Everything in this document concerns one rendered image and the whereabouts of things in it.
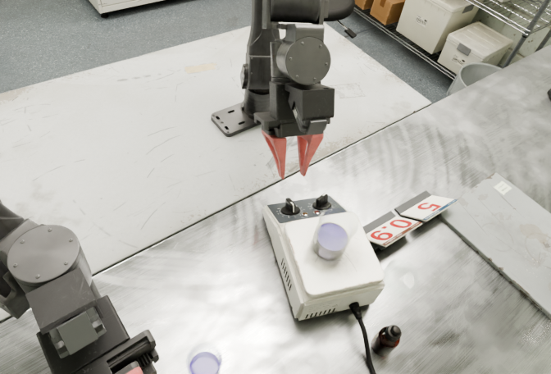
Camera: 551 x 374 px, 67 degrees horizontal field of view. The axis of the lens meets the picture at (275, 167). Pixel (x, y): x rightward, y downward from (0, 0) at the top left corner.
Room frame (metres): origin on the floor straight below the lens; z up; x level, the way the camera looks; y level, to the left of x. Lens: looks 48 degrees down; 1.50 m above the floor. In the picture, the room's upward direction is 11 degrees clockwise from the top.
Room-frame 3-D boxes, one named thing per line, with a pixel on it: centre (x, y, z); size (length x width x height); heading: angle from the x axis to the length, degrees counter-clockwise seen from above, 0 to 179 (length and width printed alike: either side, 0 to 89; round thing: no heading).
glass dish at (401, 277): (0.35, -0.23, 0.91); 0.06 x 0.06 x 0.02
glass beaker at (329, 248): (0.33, -0.10, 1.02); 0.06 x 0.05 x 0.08; 130
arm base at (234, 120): (0.69, 0.06, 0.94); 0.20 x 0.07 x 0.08; 135
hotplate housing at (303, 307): (0.35, -0.09, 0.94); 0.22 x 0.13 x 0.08; 24
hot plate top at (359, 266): (0.33, -0.10, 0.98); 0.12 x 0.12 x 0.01; 24
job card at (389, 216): (0.43, -0.21, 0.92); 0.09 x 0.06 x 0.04; 132
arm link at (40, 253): (0.17, 0.21, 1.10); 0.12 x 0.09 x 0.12; 70
